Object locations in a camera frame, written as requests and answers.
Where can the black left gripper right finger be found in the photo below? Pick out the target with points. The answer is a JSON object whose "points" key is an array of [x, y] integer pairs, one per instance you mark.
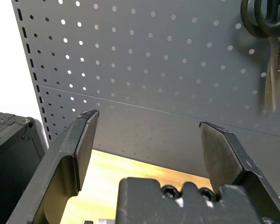
{"points": [[224, 158]]}

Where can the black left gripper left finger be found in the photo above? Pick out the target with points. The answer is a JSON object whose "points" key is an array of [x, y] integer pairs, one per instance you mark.
{"points": [[67, 151]]}

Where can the grey metal pegboard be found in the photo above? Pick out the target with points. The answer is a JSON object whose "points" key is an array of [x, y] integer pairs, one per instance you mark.
{"points": [[154, 70]]}

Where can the black equipment flight case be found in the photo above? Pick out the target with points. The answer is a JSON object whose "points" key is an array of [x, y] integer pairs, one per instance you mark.
{"points": [[11, 163]]}

